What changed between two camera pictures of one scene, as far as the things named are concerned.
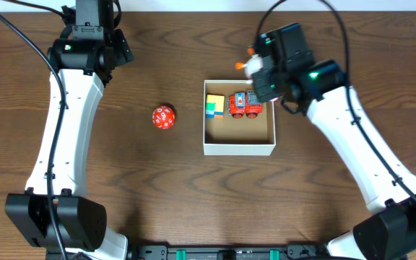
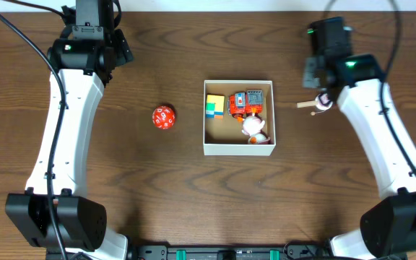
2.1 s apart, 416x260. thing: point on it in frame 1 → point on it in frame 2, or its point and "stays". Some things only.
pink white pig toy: (252, 65) → (252, 126)
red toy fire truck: (241, 103) stays
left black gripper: (123, 50) stays
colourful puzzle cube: (214, 108) stays
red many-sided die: (163, 117) stays
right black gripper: (261, 91) → (309, 78)
